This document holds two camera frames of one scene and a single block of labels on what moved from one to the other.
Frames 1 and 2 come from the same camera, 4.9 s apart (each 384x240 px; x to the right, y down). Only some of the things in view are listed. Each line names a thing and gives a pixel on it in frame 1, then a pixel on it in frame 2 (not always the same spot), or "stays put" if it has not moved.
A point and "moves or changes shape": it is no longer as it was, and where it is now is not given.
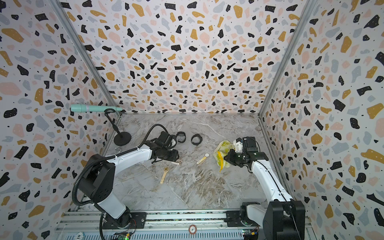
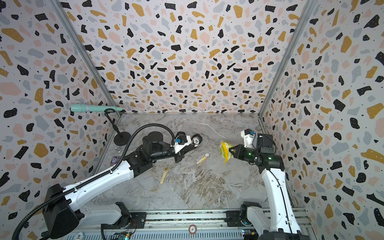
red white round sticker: [192, 229] stays put
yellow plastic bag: [221, 151] moves or changes shape
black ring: [181, 136] stays put
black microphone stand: [121, 138] stays put
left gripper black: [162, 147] -> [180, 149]
